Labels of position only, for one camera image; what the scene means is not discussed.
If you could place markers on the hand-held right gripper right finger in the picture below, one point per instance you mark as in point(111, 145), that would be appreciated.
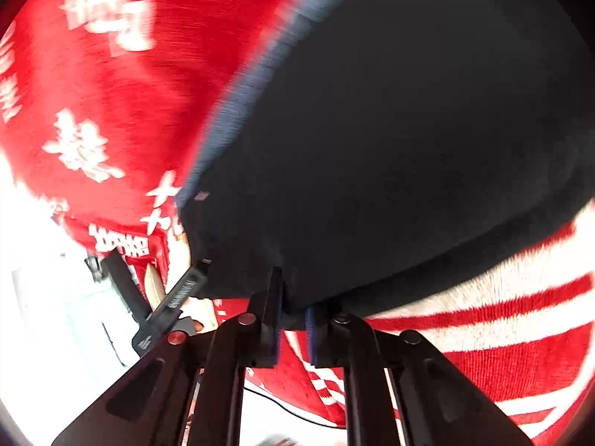
point(314, 339)

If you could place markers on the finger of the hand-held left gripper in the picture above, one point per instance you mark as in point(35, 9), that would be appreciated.
point(183, 290)
point(123, 283)

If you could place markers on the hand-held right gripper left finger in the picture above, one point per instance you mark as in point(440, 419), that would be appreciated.
point(273, 320)

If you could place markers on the black pants with blue waistband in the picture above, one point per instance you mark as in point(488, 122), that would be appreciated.
point(372, 148)

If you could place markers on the red printed sofa cover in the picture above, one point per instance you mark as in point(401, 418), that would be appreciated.
point(116, 102)

